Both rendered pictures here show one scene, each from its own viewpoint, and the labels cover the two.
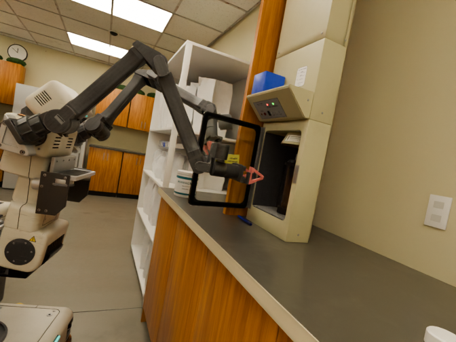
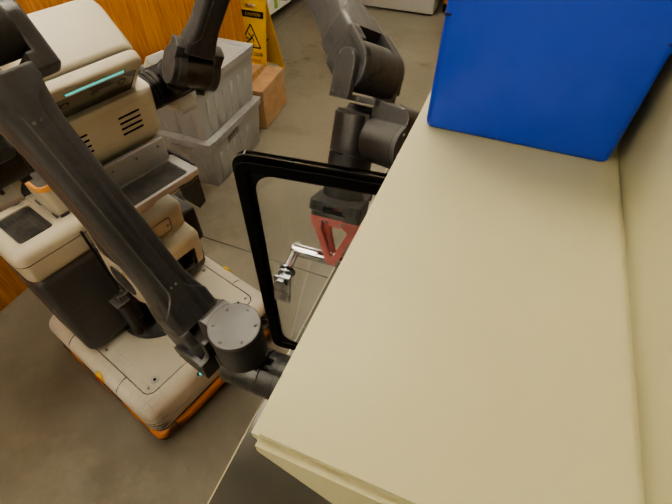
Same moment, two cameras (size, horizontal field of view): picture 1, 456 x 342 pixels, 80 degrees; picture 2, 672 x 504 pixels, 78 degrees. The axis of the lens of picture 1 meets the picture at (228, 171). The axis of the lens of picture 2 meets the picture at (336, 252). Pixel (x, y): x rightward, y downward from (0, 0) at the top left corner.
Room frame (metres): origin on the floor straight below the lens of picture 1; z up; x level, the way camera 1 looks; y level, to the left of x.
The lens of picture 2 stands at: (0.96, -0.21, 1.64)
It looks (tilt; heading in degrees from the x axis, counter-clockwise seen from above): 48 degrees down; 47
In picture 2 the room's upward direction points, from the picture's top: straight up
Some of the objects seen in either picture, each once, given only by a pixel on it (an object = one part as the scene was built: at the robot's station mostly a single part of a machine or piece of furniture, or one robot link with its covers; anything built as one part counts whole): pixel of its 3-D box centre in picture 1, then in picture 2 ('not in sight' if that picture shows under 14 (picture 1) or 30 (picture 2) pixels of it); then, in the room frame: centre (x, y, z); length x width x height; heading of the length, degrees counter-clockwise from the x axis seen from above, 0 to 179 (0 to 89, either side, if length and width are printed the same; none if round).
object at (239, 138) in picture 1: (226, 163); (361, 292); (1.21, 0.01, 1.19); 0.30 x 0.01 x 0.40; 122
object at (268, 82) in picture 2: not in sight; (256, 94); (2.49, 2.32, 0.14); 0.41 x 0.32 x 0.28; 31
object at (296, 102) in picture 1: (274, 106); (477, 247); (1.14, -0.14, 1.46); 0.32 x 0.11 x 0.10; 25
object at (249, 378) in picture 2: (218, 167); (248, 363); (1.05, 0.04, 1.17); 0.07 x 0.06 x 0.07; 116
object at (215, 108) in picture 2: not in sight; (201, 86); (1.96, 2.02, 0.49); 0.60 x 0.42 x 0.33; 25
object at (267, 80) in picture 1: (267, 86); (546, 29); (1.22, -0.11, 1.56); 0.10 x 0.10 x 0.09; 25
